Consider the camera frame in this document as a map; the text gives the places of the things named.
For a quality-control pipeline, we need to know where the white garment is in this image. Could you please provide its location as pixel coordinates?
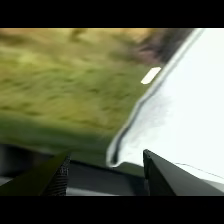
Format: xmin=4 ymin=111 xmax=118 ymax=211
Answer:
xmin=105 ymin=27 xmax=224 ymax=185

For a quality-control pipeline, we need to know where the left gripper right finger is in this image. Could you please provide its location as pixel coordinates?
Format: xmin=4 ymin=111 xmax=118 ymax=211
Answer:
xmin=142 ymin=149 xmax=224 ymax=197

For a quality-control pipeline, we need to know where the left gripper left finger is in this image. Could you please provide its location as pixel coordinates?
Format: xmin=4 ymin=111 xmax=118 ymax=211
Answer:
xmin=0 ymin=151 xmax=72 ymax=197

